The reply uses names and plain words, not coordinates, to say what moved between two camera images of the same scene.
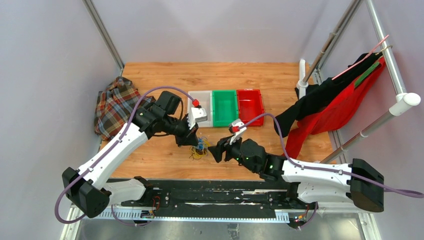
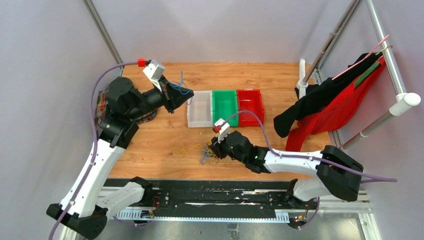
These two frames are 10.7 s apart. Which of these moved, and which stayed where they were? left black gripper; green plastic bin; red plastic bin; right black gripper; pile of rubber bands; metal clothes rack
Moved: pile of rubber bands; left black gripper
Stayed: green plastic bin; red plastic bin; right black gripper; metal clothes rack
